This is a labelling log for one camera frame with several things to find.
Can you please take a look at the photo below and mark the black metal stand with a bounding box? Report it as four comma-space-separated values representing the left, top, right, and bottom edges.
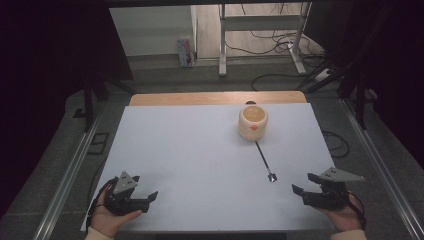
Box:
72, 74, 135, 133
295, 0, 379, 132

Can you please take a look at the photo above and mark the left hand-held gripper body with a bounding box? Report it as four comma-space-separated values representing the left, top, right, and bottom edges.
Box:
103, 171, 150, 216

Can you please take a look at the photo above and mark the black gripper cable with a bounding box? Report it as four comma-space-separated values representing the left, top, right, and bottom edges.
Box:
85, 177, 120, 232
345, 190, 368, 232

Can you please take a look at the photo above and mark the white power strip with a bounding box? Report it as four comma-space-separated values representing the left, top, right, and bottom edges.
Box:
314, 67, 335, 83

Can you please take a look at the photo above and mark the black rectangular floor frame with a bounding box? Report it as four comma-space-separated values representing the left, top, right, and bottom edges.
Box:
86, 132, 111, 156

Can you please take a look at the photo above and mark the white panel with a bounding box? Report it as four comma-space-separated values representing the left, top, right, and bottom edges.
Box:
109, 5, 198, 58

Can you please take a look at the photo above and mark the black curtain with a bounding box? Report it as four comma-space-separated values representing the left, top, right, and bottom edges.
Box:
302, 0, 424, 161
0, 0, 135, 219

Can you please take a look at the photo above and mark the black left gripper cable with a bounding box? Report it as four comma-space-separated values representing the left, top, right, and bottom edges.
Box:
85, 177, 120, 232

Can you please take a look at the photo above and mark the white metal desk frame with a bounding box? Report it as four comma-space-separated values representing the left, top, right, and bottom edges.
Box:
217, 2, 313, 78

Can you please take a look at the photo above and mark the black floor cable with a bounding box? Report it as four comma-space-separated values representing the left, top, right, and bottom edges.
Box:
320, 129, 351, 159
250, 72, 303, 92

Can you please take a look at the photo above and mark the white table cover sheet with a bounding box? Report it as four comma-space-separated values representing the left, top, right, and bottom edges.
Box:
80, 102, 338, 233

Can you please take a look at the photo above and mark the tangle of black cables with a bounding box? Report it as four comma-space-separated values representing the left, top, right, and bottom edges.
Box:
223, 3, 326, 59

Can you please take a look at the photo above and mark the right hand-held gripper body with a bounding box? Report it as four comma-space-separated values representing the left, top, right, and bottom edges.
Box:
301, 166, 366, 212

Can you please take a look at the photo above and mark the person's left hand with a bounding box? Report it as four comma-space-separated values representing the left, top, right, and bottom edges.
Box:
89, 185, 144, 239

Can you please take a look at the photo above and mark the person's right hand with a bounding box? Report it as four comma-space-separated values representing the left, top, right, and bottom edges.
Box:
313, 192, 366, 234

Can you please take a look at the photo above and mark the cream cup with orange mark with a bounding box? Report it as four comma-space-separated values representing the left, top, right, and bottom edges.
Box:
237, 104, 270, 141

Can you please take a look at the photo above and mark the aluminium rail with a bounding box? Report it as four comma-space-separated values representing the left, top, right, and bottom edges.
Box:
339, 97, 424, 240
32, 108, 105, 240

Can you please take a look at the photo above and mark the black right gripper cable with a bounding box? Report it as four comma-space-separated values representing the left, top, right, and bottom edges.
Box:
345, 190, 368, 232

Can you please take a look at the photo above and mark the colourful printed packet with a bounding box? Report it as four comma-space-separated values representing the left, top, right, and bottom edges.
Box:
176, 37, 196, 69

